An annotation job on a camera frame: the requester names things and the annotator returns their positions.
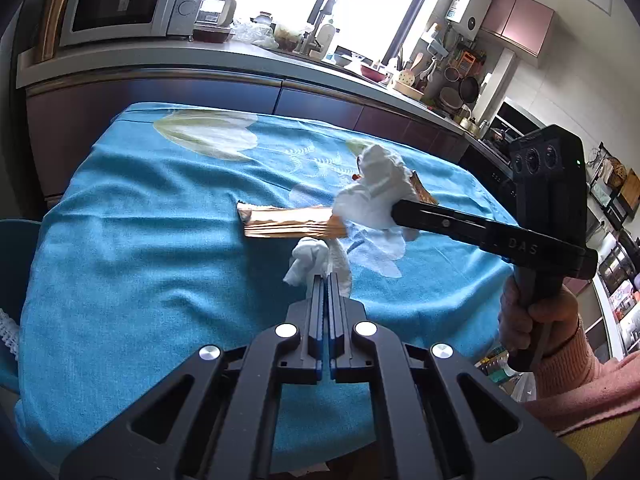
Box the long gold wrapper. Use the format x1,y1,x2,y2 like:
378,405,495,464
236,201,348,239

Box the dark red food container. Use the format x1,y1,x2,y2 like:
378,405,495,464
192,25,236,44

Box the metal storage rack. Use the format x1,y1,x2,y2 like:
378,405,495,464
582,144,640,363

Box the clear plastic bag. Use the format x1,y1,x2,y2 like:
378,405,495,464
232,19,279,50

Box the brown base cabinets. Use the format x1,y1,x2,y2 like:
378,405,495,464
25,67,469,211

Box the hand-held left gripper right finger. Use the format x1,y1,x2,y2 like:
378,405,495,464
327,272,586,480

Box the white soap bottle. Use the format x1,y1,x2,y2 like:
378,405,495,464
315,22,337,56

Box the black oven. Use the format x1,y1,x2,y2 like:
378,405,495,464
457,135,519,222

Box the grey kitchen countertop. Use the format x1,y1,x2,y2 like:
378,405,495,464
17,40,472,134

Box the plastic tub with brown food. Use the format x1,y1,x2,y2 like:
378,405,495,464
272,22,306,52

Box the large white foam net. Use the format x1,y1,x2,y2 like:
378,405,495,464
0,307,21,361

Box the dark framed window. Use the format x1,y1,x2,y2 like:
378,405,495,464
205,0,446,62

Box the pink wall cabinet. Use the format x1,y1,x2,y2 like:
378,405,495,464
480,0,556,57

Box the person's right forearm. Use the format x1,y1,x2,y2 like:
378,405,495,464
520,317,640,436

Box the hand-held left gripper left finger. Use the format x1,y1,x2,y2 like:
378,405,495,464
59,274,328,480

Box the person's right hand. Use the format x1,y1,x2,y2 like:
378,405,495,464
499,275,582,362

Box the steel kitchen faucet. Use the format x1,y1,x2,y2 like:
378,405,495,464
295,0,346,59

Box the white water heater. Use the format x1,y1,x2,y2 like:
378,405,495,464
446,0,492,41

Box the blue floral tablecloth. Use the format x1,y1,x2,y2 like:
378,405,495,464
14,102,518,476

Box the short gold wrapper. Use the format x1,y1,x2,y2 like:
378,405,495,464
409,171,440,206

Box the red bowl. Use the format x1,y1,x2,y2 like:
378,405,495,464
361,64,392,84

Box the person's yellow garment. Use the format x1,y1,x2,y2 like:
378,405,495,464
555,407,640,480

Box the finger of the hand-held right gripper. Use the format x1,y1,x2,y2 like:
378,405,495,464
391,200,501,252

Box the white tissue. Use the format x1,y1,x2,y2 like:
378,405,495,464
332,143,420,245
283,237,352,302

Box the black frying pan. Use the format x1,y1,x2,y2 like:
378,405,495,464
459,76,481,106

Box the cream pot with dotted lid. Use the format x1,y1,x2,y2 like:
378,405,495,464
392,69,426,99

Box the white microwave oven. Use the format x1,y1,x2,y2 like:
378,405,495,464
59,0,207,47

